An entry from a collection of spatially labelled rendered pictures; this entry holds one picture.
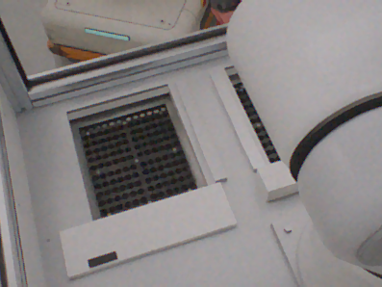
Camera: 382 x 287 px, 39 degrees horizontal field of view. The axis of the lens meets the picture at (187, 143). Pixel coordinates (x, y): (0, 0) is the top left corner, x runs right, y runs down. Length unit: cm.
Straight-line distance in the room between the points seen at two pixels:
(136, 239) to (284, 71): 57
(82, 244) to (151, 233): 11
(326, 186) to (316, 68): 7
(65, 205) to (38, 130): 17
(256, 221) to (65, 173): 34
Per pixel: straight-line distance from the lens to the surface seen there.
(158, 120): 106
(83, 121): 117
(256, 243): 88
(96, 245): 88
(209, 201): 90
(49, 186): 97
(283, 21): 37
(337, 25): 36
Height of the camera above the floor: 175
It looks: 56 degrees down
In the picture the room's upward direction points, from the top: 5 degrees counter-clockwise
